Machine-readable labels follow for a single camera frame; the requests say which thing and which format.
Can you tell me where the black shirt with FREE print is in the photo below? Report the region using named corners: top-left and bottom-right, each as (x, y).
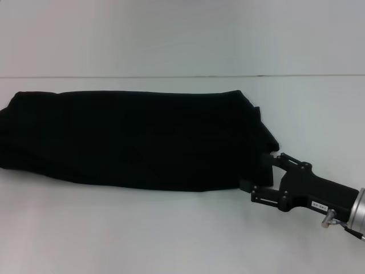
top-left (0, 89), bottom-right (281, 194)

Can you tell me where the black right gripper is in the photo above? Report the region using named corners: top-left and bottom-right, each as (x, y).
top-left (238, 152), bottom-right (359, 223)

